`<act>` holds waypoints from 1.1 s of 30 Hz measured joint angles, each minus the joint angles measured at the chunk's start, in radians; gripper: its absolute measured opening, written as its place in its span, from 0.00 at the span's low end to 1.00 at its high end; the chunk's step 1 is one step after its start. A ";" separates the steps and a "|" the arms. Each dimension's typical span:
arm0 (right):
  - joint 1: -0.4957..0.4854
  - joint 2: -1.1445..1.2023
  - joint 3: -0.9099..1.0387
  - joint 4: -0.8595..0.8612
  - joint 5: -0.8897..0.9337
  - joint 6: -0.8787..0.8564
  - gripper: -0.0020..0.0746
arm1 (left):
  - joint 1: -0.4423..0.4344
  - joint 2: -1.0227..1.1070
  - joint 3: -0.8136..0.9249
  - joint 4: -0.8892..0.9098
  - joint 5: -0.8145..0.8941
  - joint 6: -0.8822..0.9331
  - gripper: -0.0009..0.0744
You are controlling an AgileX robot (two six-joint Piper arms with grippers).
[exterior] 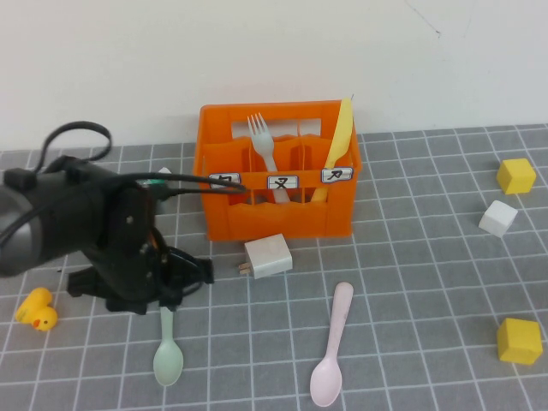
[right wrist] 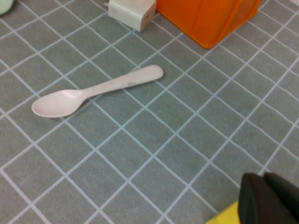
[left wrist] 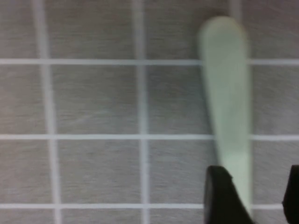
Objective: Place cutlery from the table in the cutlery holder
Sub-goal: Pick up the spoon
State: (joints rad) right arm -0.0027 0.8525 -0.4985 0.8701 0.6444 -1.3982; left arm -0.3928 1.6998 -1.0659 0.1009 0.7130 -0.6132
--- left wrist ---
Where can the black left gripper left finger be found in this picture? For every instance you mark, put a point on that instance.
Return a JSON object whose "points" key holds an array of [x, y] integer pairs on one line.
{"points": [[219, 198]]}

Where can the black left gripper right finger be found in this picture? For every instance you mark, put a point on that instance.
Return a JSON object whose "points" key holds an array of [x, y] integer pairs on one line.
{"points": [[293, 198]]}

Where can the pale green plastic spoon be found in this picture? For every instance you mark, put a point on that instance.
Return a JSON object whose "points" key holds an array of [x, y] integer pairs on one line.
{"points": [[224, 93]]}

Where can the grey grid table mat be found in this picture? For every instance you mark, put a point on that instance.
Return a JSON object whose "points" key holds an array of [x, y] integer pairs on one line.
{"points": [[93, 98]]}

